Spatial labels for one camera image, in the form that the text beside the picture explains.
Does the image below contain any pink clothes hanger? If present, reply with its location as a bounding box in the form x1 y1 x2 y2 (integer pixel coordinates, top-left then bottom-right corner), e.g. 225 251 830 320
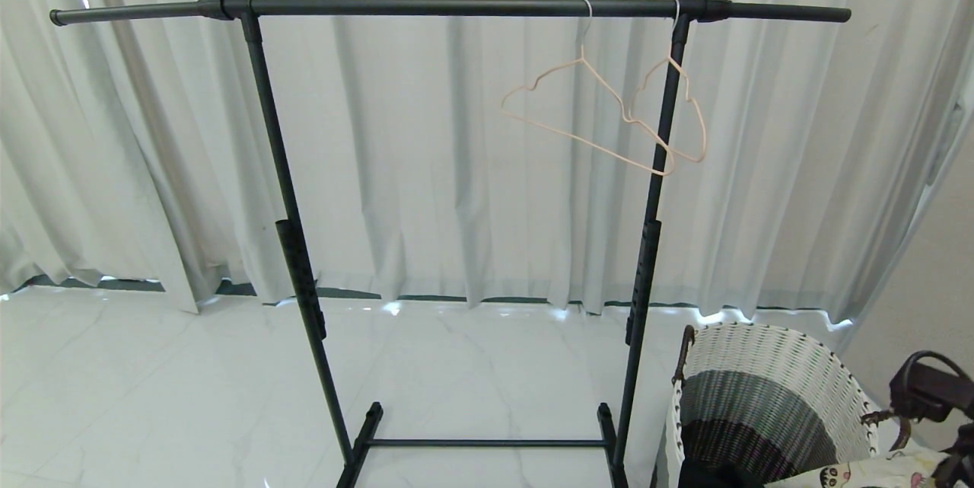
624 0 708 164
501 0 676 177

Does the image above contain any black garment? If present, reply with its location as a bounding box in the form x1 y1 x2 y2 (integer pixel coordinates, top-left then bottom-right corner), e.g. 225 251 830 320
680 460 766 488

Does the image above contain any cream printed garment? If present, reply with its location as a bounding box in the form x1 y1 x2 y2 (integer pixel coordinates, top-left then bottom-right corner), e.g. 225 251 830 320
765 448 952 488

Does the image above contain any black clothes rack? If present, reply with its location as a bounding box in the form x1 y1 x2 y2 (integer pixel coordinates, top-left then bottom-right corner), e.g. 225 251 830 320
49 0 851 488

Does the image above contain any white laundry basket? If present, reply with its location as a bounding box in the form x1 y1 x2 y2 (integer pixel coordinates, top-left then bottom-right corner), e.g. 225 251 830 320
664 323 912 488

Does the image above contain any white curtain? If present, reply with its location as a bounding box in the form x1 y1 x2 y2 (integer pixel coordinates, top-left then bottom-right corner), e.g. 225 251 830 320
0 0 974 325

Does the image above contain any black cable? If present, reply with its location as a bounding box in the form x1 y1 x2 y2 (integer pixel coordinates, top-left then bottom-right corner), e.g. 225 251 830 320
902 351 974 382

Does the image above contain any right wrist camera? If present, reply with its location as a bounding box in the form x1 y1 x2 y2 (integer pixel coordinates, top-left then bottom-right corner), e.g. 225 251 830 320
889 362 974 424

